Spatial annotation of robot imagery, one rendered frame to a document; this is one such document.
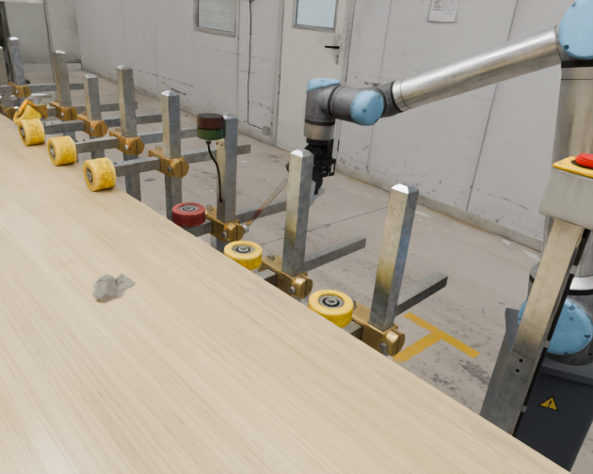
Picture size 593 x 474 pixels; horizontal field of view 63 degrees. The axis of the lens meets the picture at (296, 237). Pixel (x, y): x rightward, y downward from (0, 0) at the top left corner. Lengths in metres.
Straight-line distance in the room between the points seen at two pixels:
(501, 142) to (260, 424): 3.19
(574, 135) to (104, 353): 0.94
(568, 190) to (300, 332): 0.43
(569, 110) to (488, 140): 2.60
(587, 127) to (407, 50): 3.03
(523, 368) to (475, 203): 3.03
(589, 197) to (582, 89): 0.45
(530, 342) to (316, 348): 0.32
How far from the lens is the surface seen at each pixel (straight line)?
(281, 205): 1.41
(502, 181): 3.69
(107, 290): 0.91
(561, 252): 0.74
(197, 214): 1.20
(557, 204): 0.71
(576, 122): 1.12
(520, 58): 1.29
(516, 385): 0.86
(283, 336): 0.79
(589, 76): 1.11
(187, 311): 0.84
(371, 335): 0.97
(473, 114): 3.74
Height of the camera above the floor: 1.38
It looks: 25 degrees down
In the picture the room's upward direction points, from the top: 5 degrees clockwise
